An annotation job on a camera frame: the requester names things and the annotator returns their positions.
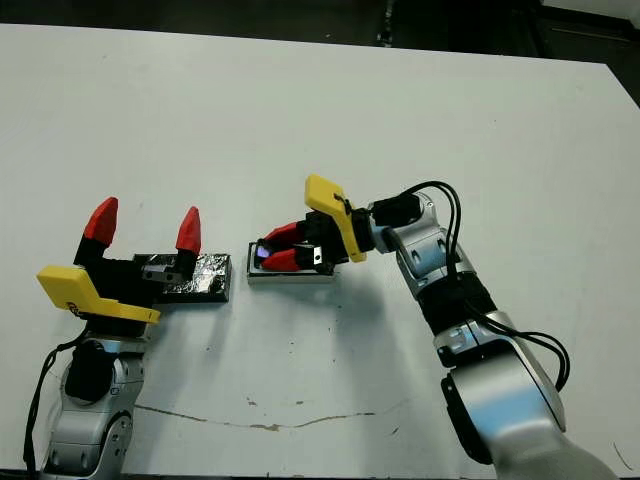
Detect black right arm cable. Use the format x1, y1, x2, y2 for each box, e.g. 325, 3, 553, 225
402, 180, 572, 392

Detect black glossy box lid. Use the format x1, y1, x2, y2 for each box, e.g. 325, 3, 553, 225
133, 253, 234, 307

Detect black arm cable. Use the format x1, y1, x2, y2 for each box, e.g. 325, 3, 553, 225
402, 180, 572, 392
23, 338, 87, 475

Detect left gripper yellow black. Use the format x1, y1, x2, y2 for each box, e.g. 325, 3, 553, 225
37, 197, 202, 341

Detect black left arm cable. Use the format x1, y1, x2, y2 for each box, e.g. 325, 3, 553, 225
23, 338, 87, 475

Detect white camera box base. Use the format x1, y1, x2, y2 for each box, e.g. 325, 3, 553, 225
246, 241, 337, 287

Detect black metal stand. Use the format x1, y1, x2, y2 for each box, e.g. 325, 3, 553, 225
377, 0, 400, 47

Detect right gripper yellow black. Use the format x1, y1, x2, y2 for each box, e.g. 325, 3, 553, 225
260, 173, 376, 275

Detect white cabinet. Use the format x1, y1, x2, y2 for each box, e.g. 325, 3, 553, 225
542, 0, 640, 22

